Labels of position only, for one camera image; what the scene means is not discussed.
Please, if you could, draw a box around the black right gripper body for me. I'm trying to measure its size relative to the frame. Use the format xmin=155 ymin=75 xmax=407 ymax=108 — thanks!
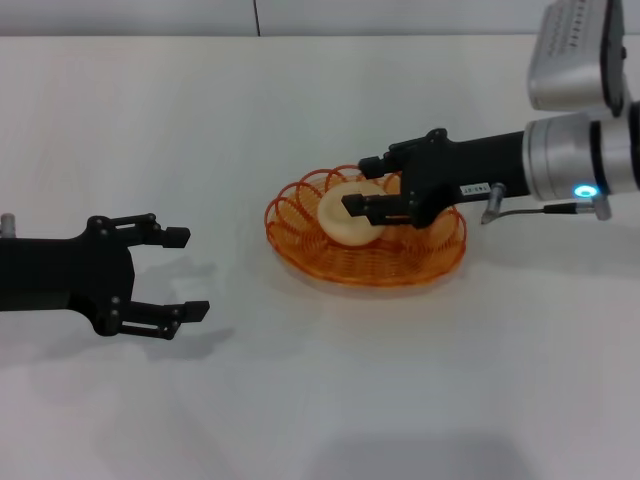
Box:
xmin=399 ymin=128 xmax=532 ymax=231

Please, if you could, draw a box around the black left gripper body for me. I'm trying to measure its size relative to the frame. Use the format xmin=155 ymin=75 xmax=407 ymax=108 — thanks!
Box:
xmin=0 ymin=215 xmax=137 ymax=338

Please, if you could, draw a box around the round beige bread bun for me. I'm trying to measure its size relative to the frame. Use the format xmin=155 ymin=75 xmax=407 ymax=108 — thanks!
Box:
xmin=317 ymin=180 xmax=389 ymax=248

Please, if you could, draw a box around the orange woven plastic basket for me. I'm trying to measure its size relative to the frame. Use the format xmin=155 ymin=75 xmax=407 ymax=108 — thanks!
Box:
xmin=263 ymin=164 xmax=469 ymax=289

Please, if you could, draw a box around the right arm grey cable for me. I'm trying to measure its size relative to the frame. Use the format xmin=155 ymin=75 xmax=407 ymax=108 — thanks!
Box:
xmin=480 ymin=182 xmax=601 ymax=225

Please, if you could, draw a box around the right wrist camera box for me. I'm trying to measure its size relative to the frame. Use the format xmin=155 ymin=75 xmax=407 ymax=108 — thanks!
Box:
xmin=526 ymin=0 xmax=633 ymax=118

